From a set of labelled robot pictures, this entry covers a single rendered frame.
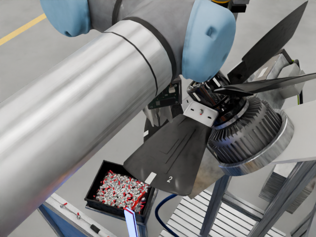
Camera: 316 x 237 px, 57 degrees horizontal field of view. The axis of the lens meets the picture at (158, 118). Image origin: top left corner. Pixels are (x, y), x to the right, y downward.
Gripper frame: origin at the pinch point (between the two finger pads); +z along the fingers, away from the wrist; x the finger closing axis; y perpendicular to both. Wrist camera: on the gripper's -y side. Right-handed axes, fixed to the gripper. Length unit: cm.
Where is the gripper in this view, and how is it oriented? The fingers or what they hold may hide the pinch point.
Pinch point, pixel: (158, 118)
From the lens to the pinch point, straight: 62.1
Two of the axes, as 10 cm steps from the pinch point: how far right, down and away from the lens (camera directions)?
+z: 0.7, 7.5, 6.6
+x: 9.8, -1.9, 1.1
